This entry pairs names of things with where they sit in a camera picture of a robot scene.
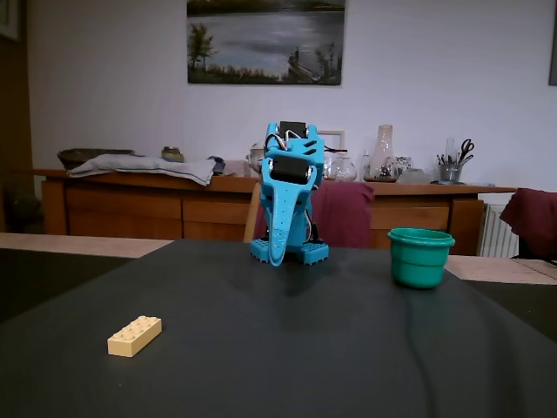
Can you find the pale stone piece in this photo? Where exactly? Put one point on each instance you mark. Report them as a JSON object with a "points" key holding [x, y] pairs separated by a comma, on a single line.
{"points": [[415, 176]]}

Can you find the white picture frame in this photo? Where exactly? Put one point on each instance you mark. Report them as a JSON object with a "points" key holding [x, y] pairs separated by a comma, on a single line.
{"points": [[336, 141]]}

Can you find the maroon cloth on chair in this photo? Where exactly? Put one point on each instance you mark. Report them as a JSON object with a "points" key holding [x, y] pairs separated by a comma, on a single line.
{"points": [[344, 213]]}

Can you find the black table cloth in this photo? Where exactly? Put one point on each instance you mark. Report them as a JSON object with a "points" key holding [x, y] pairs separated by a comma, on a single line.
{"points": [[278, 348]]}

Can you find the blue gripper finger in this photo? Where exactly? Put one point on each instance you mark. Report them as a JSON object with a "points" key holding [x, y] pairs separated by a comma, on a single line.
{"points": [[264, 202], [280, 217]]}

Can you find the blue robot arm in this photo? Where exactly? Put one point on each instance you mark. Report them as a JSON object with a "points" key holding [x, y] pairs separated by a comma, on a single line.
{"points": [[314, 152]]}

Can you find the cream lego brick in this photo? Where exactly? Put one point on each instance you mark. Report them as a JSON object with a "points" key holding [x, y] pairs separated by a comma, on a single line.
{"points": [[132, 337]]}

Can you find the metal pencil cup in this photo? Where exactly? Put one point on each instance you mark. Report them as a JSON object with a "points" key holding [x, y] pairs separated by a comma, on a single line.
{"points": [[450, 173]]}

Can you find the white radiator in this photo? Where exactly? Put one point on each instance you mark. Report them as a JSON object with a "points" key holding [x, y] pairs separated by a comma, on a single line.
{"points": [[498, 235]]}

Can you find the dark shallow bowl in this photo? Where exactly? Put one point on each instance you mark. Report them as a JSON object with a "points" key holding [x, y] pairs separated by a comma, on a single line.
{"points": [[82, 156]]}

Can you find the blue gripper body black motor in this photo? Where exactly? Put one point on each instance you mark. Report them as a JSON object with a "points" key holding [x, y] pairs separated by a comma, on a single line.
{"points": [[289, 171]]}

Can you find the tall glass vase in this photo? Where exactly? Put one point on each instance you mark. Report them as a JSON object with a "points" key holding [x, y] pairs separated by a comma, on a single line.
{"points": [[383, 152]]}

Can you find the patterned mug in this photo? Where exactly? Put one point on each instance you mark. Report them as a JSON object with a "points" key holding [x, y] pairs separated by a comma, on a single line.
{"points": [[404, 164]]}

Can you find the white porcelain tureen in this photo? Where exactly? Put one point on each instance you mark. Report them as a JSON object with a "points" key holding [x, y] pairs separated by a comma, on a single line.
{"points": [[257, 161]]}

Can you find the lake landscape painting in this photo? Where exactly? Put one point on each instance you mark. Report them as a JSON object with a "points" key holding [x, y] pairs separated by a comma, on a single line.
{"points": [[265, 43]]}

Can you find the small ceramic jar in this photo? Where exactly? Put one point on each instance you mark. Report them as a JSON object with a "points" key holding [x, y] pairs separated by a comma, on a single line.
{"points": [[172, 153]]}

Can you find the folded grey blanket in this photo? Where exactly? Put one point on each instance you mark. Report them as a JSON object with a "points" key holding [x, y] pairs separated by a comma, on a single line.
{"points": [[148, 167]]}

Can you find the round glass bowl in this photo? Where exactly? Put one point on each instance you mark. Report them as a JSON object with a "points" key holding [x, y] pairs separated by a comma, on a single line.
{"points": [[344, 170]]}

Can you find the maroon covered chair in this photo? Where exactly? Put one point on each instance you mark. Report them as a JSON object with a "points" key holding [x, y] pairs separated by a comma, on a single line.
{"points": [[533, 222]]}

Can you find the wooden sideboard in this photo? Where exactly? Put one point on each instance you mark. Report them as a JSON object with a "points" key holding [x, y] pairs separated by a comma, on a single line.
{"points": [[130, 209]]}

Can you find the green plastic cup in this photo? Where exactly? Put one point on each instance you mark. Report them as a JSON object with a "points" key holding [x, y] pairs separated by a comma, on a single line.
{"points": [[418, 261]]}

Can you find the dark framed wall picture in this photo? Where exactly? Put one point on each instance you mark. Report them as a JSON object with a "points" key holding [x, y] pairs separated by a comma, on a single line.
{"points": [[553, 43]]}

